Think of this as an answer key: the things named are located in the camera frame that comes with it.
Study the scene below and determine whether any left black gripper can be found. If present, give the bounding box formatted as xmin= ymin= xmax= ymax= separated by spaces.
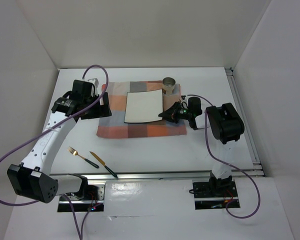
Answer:
xmin=80 ymin=91 xmax=111 ymax=120

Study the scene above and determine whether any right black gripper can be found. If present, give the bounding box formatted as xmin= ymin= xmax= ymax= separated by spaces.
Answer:
xmin=158 ymin=101 xmax=193 ymax=124

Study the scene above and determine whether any square white plate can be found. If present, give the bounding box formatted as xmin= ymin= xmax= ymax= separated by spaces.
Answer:
xmin=124 ymin=89 xmax=163 ymax=124

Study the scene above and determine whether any metal cup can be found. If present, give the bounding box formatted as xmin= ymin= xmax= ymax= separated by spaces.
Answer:
xmin=162 ymin=77 xmax=176 ymax=96

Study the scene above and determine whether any gold knife green handle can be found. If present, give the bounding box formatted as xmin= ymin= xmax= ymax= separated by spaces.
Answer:
xmin=90 ymin=151 xmax=119 ymax=179

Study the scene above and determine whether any gold fork green handle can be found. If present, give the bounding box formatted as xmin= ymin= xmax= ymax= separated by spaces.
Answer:
xmin=67 ymin=147 xmax=99 ymax=169

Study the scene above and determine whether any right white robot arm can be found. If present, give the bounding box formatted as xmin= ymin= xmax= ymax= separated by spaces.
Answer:
xmin=158 ymin=94 xmax=245 ymax=197

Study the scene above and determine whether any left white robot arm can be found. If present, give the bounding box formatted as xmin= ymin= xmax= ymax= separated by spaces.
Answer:
xmin=7 ymin=78 xmax=112 ymax=203

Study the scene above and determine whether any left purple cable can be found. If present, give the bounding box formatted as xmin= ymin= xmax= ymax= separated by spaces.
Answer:
xmin=0 ymin=64 xmax=110 ymax=240

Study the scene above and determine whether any purple cable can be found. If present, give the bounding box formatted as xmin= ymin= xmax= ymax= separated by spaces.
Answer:
xmin=0 ymin=64 xmax=110 ymax=240
xmin=186 ymin=94 xmax=262 ymax=220

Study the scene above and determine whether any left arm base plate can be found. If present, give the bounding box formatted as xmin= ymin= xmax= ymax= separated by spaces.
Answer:
xmin=66 ymin=182 xmax=106 ymax=213

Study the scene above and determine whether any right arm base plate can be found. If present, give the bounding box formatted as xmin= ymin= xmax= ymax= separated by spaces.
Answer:
xmin=188 ymin=181 xmax=241 ymax=210

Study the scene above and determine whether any aluminium rail right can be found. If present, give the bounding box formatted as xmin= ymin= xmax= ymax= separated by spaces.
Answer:
xmin=224 ymin=68 xmax=264 ymax=172

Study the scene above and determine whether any aluminium rail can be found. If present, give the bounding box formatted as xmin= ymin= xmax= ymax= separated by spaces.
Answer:
xmin=49 ymin=169 xmax=266 ymax=182
xmin=224 ymin=68 xmax=264 ymax=172

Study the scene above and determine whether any aluminium rail front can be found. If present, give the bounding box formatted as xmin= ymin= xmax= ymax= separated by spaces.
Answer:
xmin=49 ymin=169 xmax=266 ymax=182

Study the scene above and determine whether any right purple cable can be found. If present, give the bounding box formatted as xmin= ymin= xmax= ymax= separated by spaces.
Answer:
xmin=186 ymin=94 xmax=262 ymax=220

